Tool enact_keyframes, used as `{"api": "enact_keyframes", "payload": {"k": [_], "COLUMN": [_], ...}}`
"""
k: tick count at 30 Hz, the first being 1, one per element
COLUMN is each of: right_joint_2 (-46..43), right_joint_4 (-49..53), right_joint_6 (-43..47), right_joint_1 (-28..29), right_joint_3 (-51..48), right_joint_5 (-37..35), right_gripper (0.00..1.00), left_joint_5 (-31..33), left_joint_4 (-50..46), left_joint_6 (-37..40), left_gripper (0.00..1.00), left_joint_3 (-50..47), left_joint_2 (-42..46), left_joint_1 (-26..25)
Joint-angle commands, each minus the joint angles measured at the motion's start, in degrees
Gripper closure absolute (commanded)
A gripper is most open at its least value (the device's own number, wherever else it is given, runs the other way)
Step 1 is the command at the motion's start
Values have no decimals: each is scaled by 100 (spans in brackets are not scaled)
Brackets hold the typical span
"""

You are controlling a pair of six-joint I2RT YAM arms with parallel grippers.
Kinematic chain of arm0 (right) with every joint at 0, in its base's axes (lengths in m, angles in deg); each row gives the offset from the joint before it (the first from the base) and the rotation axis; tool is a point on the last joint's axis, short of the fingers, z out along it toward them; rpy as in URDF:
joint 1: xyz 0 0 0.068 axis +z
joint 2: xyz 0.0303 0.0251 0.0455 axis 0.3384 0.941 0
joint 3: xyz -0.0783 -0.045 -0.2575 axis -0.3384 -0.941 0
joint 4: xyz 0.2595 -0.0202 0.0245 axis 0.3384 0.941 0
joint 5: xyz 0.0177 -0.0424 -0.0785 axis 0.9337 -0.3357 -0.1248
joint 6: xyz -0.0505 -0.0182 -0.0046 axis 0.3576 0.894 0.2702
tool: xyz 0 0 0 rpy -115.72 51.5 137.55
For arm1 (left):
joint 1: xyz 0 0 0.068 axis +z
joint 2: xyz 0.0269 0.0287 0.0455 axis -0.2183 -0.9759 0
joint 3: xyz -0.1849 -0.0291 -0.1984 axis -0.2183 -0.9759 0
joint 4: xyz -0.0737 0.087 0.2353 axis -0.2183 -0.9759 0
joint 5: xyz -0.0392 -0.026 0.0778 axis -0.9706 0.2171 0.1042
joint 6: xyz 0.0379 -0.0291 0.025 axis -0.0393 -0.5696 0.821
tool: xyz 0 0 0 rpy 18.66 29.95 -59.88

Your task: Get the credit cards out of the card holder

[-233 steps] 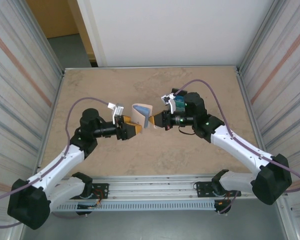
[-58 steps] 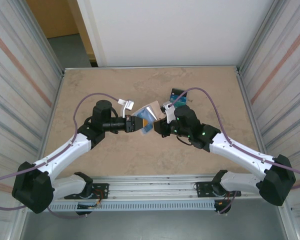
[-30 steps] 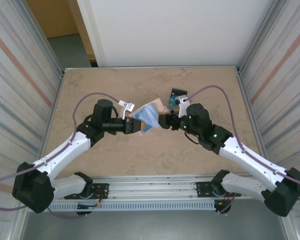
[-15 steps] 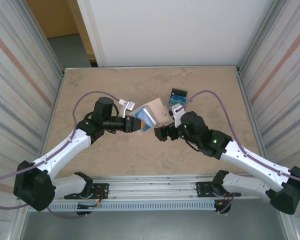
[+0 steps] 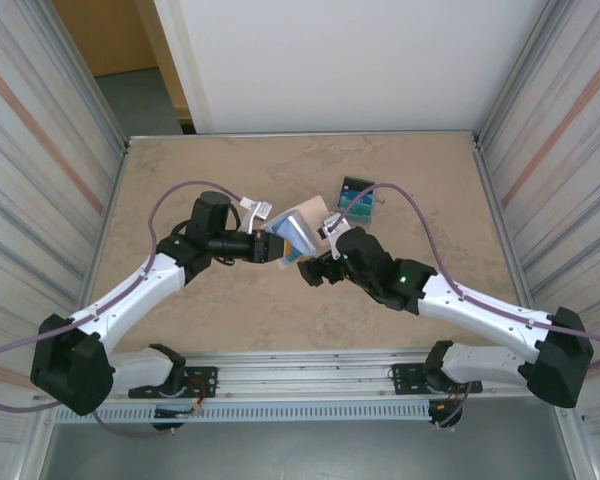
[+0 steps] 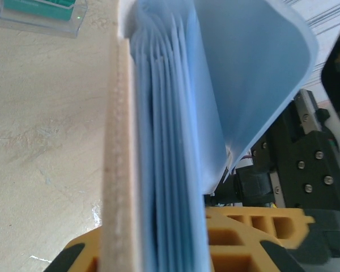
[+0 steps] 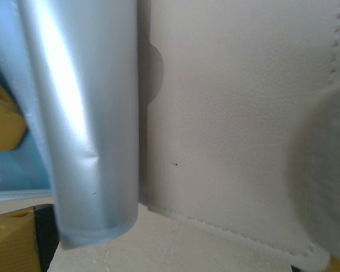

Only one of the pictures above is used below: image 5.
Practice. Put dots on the teal and black small box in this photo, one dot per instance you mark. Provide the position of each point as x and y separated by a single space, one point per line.
350 196
375 215

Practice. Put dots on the teal credit card stack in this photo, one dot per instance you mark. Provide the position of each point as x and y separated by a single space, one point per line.
362 212

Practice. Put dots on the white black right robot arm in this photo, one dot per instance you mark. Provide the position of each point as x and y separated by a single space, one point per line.
480 305

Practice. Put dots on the black credit card stack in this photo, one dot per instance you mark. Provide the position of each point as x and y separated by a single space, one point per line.
357 182

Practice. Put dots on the brown wooden door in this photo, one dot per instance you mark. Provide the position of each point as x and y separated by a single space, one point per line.
105 35

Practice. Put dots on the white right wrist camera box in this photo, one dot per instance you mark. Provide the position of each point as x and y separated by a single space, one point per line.
331 222

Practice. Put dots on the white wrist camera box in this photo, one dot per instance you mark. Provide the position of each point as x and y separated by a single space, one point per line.
262 209
331 222

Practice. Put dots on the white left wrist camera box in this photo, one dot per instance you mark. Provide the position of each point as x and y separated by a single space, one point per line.
262 209

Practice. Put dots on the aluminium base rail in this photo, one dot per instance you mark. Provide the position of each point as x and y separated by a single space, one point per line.
305 372

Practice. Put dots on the tan door frame edge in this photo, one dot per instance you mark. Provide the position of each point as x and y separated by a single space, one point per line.
172 60

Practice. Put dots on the translucent striped enclosure panel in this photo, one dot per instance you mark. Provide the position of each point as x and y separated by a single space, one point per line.
30 150
570 150

